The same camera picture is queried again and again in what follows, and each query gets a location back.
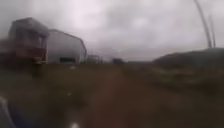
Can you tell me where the grey building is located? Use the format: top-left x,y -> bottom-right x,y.
45,28 -> 88,65

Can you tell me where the dark overgrown bank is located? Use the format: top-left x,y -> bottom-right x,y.
152,47 -> 224,73

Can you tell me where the red truck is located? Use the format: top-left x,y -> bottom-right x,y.
0,17 -> 50,73

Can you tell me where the leaning pole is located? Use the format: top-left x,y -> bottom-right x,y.
193,0 -> 213,49

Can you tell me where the upright pole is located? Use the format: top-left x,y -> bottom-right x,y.
208,14 -> 217,49

